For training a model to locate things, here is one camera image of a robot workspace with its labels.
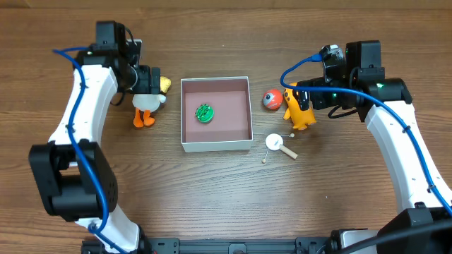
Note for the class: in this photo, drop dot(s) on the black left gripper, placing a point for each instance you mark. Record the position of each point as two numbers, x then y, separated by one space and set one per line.
155 80

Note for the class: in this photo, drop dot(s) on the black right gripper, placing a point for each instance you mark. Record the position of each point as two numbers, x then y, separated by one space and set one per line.
304 97

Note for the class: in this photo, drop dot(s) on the white plush duck toy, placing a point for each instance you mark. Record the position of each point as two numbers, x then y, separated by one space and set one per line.
145 104

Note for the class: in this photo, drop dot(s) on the orange dinosaur figure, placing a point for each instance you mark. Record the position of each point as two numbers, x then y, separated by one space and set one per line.
301 119

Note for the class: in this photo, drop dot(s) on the green plastic spinning top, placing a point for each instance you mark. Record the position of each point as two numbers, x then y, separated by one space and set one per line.
204 113

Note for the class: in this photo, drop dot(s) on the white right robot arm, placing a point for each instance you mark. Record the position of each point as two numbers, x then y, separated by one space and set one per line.
423 222

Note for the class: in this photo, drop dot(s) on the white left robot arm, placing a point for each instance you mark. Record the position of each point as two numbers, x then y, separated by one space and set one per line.
73 177

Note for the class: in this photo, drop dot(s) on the red ball with eye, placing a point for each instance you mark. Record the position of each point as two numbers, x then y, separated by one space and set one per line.
272 99

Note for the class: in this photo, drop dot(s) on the white box with pink interior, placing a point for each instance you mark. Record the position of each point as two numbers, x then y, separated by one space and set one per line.
231 126

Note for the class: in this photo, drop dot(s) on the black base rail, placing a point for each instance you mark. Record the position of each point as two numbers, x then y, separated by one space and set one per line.
309 245

